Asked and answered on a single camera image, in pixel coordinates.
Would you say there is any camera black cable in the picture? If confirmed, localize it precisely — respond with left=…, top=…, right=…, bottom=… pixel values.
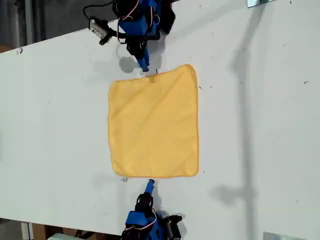
left=82, top=0, right=118, bottom=22

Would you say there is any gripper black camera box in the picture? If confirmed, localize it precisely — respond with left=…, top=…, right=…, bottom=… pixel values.
left=163, top=214, right=183, bottom=228
left=88, top=16, right=113, bottom=46

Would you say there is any grey metal table leg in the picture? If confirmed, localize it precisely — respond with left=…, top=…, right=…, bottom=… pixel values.
left=20, top=221, right=35, bottom=240

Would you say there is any white box under table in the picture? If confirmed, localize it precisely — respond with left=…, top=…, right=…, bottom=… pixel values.
left=46, top=232, right=78, bottom=240

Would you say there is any yellow square microfibre towel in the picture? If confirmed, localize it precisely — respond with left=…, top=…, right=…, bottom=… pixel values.
left=107, top=64, right=201, bottom=179

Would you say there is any camera black stalk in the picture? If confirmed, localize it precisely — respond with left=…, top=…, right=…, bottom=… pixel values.
left=107, top=28, right=127, bottom=45

